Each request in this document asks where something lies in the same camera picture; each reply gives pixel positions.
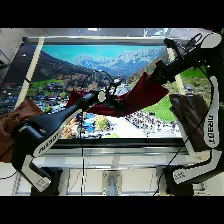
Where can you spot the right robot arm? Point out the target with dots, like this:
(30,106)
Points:
(213,116)

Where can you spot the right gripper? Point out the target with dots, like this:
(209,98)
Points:
(165,71)

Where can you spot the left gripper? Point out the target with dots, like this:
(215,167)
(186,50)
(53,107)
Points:
(115,100)

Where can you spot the dark red T-shirt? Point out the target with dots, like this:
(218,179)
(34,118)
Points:
(143,93)

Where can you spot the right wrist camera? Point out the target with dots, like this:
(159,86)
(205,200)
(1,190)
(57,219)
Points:
(171,45)

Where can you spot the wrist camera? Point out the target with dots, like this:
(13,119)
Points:
(116,83)
(171,45)

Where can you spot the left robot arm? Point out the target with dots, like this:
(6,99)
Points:
(50,124)

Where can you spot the dark brown garment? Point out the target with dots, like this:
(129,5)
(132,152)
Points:
(188,116)

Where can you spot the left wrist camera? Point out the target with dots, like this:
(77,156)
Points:
(116,83)

